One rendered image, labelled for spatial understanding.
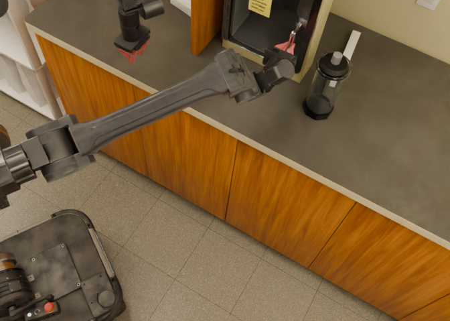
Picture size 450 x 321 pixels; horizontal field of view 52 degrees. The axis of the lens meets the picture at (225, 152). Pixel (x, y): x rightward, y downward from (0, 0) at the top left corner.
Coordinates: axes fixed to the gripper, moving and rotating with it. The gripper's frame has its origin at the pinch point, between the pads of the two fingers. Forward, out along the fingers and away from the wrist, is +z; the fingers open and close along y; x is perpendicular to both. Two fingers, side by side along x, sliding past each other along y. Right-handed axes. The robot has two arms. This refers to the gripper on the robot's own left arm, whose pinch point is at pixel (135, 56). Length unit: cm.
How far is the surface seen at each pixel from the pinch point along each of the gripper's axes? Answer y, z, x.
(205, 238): -4, 110, -31
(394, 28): 75, 14, -66
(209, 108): 5.7, 16.3, -24.4
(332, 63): 24, -8, -55
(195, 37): 23.4, 7.4, -7.6
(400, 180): 14, 17, -90
